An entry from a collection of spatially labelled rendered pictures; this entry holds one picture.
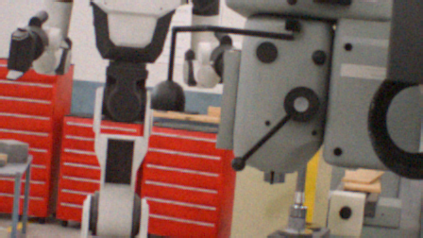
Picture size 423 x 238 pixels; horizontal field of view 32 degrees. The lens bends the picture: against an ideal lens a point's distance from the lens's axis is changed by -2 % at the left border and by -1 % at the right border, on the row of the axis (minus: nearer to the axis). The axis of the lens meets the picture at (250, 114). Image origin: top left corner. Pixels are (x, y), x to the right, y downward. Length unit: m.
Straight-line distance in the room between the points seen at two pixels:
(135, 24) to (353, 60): 0.92
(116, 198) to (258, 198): 1.20
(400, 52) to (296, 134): 0.36
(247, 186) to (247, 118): 1.87
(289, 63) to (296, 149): 0.17
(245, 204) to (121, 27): 1.40
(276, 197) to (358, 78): 1.94
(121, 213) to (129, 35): 0.54
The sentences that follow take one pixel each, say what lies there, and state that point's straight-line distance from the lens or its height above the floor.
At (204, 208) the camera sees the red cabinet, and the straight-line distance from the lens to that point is 6.24.
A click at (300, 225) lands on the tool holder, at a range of 1.92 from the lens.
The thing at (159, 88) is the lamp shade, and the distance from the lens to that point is 1.51.
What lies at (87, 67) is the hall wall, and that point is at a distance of 11.28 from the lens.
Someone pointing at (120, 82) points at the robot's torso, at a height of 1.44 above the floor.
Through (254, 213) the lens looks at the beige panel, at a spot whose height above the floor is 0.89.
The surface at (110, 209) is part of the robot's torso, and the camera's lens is 2.29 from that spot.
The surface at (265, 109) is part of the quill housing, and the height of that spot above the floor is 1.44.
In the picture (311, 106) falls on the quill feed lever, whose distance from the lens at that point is 1.46.
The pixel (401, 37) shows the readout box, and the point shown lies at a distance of 1.22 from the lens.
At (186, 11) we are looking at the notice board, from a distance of 10.90.
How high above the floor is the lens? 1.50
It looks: 3 degrees down
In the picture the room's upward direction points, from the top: 6 degrees clockwise
